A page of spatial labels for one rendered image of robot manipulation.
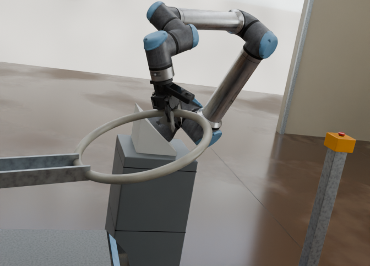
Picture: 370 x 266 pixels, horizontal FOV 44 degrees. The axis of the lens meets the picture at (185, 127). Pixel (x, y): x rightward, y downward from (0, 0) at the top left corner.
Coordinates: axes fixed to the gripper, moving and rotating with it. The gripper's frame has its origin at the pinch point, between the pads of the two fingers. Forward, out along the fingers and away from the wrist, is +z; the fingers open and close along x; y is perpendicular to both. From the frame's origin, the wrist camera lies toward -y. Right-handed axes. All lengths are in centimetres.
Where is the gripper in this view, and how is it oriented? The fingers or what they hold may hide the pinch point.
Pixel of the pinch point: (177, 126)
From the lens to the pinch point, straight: 179.2
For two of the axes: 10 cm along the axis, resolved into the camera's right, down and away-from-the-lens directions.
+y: -8.6, -0.7, 5.0
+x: -4.7, 4.6, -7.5
